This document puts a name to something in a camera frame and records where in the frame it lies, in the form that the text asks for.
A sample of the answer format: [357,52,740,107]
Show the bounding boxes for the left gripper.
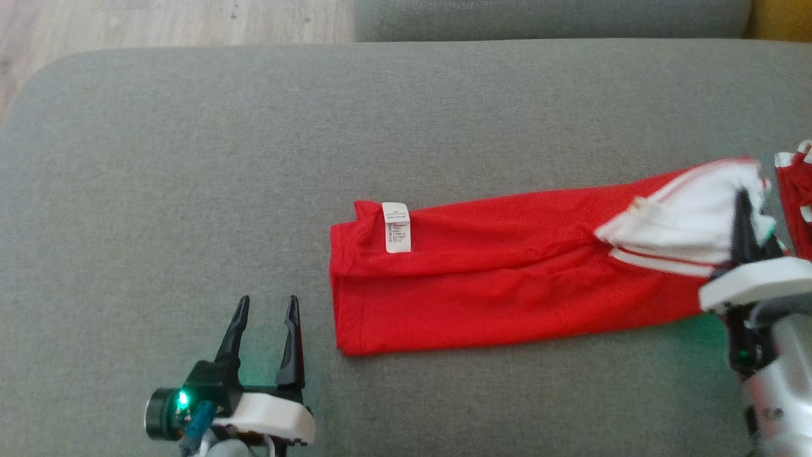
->
[145,295,316,445]

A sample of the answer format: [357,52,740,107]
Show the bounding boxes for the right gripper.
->
[698,189,812,375]

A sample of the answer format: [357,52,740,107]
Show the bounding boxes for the red Bulls 23 shorts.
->
[329,156,776,356]

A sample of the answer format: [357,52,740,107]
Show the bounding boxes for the red garment with white trim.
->
[774,141,812,261]

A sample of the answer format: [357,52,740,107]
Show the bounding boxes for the large grey sofa seat cushion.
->
[0,38,812,457]

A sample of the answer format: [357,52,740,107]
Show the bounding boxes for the black cable with blue connector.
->
[180,400,216,457]

